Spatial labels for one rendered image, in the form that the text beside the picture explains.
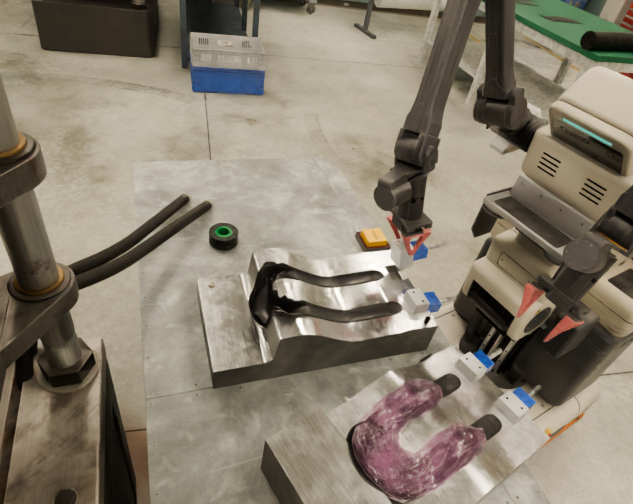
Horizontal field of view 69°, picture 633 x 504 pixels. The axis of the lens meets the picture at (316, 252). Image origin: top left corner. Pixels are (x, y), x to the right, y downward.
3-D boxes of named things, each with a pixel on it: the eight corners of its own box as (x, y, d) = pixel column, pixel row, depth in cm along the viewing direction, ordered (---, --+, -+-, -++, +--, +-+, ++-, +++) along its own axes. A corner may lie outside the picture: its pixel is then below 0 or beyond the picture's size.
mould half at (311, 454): (445, 357, 108) (461, 327, 101) (537, 450, 94) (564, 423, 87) (260, 468, 83) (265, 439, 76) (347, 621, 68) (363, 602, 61)
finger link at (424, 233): (402, 263, 106) (405, 229, 101) (389, 246, 112) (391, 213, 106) (428, 257, 108) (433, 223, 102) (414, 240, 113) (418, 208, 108)
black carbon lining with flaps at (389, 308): (377, 273, 117) (386, 245, 110) (404, 321, 106) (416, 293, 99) (241, 289, 105) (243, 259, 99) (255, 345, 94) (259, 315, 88)
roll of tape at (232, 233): (222, 254, 123) (222, 244, 121) (202, 240, 126) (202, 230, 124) (244, 242, 128) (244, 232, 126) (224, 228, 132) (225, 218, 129)
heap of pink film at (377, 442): (429, 375, 97) (441, 352, 92) (495, 446, 87) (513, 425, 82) (331, 434, 83) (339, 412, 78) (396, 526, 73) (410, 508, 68)
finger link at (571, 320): (548, 350, 88) (583, 314, 84) (518, 324, 92) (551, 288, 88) (559, 348, 92) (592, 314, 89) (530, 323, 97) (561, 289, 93)
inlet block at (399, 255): (436, 246, 117) (439, 229, 114) (447, 258, 114) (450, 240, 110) (390, 257, 114) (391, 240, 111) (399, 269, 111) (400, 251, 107)
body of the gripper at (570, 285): (576, 317, 85) (605, 287, 82) (531, 281, 91) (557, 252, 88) (585, 317, 90) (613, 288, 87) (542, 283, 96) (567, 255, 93)
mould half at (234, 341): (382, 274, 127) (395, 236, 118) (426, 349, 109) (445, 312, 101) (197, 296, 111) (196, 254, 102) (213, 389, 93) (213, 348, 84)
